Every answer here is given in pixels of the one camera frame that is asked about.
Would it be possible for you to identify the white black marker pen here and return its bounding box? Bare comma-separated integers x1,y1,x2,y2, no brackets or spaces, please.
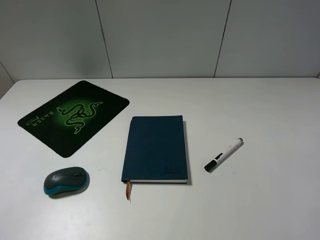
204,138,243,173

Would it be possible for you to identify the grey teal computer mouse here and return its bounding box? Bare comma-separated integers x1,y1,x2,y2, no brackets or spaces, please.
43,166,89,196

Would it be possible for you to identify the dark blue notebook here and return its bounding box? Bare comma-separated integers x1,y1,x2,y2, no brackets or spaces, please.
121,115,189,199

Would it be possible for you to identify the black green snake mouse pad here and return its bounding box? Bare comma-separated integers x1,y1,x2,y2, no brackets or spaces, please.
17,80,130,158

